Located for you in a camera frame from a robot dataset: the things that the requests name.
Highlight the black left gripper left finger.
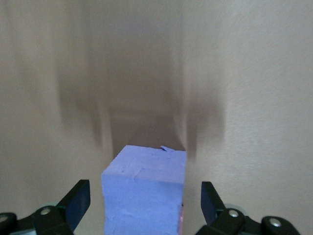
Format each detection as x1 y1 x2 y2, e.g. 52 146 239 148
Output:
0 180 91 235

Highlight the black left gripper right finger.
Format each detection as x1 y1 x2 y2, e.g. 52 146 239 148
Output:
197 181 301 235

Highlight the purple foam cube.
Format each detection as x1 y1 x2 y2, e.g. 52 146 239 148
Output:
101 144 188 235

